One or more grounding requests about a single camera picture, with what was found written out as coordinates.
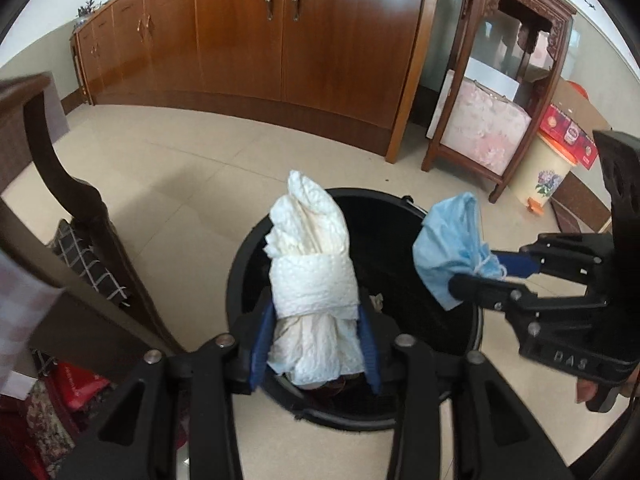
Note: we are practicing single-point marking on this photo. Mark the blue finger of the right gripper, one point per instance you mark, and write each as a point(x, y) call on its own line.
point(518, 264)
point(492, 294)

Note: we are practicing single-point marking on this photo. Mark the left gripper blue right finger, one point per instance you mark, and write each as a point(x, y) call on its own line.
point(369, 349)

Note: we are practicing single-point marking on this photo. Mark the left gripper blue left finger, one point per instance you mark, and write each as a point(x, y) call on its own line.
point(259, 353)

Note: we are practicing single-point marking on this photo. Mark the white tissue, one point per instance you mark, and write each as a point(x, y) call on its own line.
point(313, 286)

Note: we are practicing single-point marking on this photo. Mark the light blue face mask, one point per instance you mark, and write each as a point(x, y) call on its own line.
point(450, 242)

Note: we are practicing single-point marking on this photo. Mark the person right hand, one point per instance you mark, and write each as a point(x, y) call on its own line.
point(585, 390)

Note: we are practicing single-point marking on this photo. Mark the black plastic bucket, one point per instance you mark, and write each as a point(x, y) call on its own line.
point(382, 229)

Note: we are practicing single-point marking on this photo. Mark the brown tile sample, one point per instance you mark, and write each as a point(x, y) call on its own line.
point(578, 203)

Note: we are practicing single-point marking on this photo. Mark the floral cream waste bin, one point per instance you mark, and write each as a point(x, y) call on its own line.
point(545, 166)

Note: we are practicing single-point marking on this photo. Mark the pink floral bag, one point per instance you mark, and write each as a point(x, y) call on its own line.
point(485, 127)

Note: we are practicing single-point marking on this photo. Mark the cardboard box with red packs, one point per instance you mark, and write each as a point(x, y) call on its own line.
point(570, 121)

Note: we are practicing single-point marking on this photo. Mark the red cloth under table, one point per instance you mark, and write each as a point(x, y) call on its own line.
point(82, 394)

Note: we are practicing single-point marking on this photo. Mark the black checkered cushion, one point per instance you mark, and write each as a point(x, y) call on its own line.
point(78, 255)

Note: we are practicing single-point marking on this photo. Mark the patterned red rug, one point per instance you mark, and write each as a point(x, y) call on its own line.
point(51, 427)

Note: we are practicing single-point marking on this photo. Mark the carved wooden side stand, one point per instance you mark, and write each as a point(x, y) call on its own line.
point(517, 49)

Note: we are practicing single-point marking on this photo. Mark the long wooden sideboard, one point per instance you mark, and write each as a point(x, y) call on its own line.
point(346, 70)

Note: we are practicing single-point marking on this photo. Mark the small potted succulent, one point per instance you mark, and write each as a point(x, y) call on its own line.
point(85, 12)

